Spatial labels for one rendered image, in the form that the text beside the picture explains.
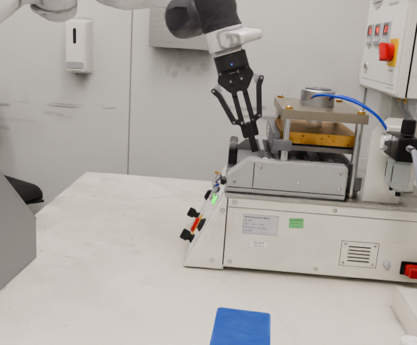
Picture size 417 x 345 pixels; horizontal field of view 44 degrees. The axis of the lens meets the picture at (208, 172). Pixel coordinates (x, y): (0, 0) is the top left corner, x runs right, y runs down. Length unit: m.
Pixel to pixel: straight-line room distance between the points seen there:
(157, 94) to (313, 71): 0.80
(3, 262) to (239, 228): 0.48
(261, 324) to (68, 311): 0.35
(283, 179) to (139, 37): 1.74
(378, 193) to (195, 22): 0.55
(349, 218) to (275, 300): 0.24
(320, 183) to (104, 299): 0.49
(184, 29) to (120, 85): 1.54
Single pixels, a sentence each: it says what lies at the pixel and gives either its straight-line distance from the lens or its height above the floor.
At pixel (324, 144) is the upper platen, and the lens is 1.15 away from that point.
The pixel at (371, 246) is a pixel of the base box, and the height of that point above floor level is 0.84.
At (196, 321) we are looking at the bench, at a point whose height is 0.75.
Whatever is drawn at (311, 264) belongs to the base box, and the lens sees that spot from 1.15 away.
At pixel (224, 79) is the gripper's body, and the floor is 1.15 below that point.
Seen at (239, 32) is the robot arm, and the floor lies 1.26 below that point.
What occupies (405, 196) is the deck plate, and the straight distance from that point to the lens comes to 1.23.
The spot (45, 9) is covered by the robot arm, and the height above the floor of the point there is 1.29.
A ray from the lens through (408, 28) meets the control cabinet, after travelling 1.10.
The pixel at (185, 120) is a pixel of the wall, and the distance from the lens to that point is 2.69.
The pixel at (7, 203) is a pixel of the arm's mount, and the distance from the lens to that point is 1.05.
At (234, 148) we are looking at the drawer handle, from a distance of 1.16.
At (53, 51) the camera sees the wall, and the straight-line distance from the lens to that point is 2.82.
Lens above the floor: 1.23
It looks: 14 degrees down
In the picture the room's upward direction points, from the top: 4 degrees clockwise
